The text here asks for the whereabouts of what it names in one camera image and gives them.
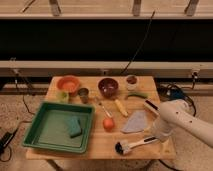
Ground white dish brush black bristles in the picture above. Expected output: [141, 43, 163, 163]
[115, 136, 156, 155]

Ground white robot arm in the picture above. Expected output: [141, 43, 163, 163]
[144, 99, 213, 148]

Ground purple bowl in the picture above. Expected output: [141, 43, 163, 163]
[98, 78, 119, 98]

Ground orange bowl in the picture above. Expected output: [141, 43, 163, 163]
[57, 75, 80, 94]

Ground grey blue cloth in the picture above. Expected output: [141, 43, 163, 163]
[121, 110, 148, 134]

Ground white cup brown contents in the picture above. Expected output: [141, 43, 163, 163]
[126, 75, 138, 91]

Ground wooden table board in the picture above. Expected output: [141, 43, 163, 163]
[26, 76, 176, 160]

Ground orange ball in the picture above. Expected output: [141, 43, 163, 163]
[103, 118, 115, 131]

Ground metal cup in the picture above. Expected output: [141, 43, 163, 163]
[78, 88, 89, 104]

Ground green sponge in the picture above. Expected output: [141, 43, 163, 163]
[66, 116, 82, 138]

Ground light green cup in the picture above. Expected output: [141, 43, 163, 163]
[57, 91, 69, 103]

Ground green plastic tray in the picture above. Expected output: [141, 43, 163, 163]
[23, 102, 94, 154]

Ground black power adapter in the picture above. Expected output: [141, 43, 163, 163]
[0, 132, 13, 155]

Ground blue device with cables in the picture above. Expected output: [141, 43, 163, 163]
[161, 84, 194, 106]

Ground black hanging cable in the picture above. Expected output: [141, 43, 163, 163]
[119, 9, 157, 77]

